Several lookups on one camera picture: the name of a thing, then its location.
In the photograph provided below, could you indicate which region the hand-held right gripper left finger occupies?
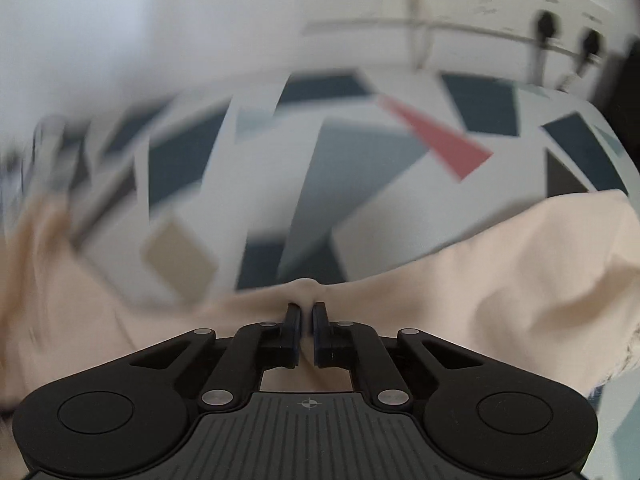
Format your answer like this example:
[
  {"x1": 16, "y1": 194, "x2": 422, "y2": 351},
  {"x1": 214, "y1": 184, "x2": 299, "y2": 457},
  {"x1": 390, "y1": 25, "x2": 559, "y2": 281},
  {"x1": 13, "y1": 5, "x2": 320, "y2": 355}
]
[{"x1": 129, "y1": 302, "x2": 304, "y2": 408}]

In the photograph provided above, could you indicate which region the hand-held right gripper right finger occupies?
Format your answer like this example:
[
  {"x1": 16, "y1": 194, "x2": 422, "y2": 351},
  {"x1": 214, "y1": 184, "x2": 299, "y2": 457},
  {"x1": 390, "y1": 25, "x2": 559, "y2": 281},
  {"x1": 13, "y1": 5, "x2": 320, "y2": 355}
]
[{"x1": 312, "y1": 301, "x2": 483, "y2": 408}]

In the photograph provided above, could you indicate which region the cream sweater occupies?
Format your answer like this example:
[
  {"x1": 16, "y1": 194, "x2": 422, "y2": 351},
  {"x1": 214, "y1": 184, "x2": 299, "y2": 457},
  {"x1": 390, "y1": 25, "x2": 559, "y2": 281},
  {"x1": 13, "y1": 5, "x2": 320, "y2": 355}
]
[{"x1": 0, "y1": 190, "x2": 640, "y2": 411}]

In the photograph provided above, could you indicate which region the geometric patterned table cover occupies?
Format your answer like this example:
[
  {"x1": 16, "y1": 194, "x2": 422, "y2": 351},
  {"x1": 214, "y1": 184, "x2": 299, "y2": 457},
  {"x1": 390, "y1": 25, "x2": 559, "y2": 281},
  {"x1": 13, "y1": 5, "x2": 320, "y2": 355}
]
[{"x1": 0, "y1": 67, "x2": 640, "y2": 480}]

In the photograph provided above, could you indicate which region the black power plug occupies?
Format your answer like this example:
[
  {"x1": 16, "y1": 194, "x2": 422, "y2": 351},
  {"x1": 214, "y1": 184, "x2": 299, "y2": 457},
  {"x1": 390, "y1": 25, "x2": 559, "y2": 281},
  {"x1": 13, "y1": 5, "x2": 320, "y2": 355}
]
[
  {"x1": 560, "y1": 29, "x2": 603, "y2": 91},
  {"x1": 530, "y1": 10, "x2": 558, "y2": 81}
]

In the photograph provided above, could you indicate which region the black cabinet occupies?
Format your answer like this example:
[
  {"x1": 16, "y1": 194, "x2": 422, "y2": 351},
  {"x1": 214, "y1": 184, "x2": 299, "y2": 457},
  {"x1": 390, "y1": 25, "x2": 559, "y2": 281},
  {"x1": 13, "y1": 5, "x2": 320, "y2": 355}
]
[{"x1": 595, "y1": 35, "x2": 640, "y2": 121}]

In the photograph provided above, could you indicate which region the white cable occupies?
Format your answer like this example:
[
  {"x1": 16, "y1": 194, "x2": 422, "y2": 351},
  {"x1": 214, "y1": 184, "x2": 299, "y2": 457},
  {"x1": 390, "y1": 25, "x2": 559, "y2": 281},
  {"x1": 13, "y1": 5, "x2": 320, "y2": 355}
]
[{"x1": 405, "y1": 0, "x2": 436, "y2": 68}]

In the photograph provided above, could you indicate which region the white wall socket strip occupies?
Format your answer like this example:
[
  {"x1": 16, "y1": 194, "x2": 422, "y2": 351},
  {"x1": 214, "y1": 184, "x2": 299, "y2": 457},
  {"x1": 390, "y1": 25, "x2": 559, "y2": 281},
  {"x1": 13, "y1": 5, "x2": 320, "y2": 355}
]
[{"x1": 302, "y1": 0, "x2": 621, "y2": 58}]

